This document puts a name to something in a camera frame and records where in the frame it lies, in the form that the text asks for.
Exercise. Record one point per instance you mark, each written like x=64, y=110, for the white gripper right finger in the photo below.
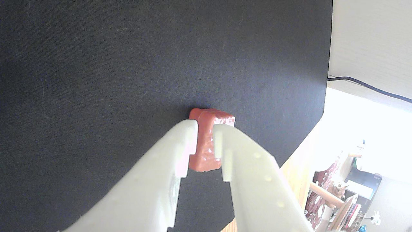
x=257, y=193

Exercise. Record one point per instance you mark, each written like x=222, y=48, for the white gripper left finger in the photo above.
x=151, y=180

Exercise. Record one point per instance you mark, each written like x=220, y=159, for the red block toy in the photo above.
x=206, y=145

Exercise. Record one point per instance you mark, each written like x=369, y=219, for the red patterned fabric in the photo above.
x=322, y=180

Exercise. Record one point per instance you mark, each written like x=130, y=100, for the wooden rod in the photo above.
x=328, y=195

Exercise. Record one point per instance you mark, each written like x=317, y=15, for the black box appliance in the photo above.
x=363, y=180

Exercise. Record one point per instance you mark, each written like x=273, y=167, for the black mat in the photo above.
x=96, y=80

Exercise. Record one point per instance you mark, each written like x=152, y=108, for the leaning wooden frame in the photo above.
x=349, y=212

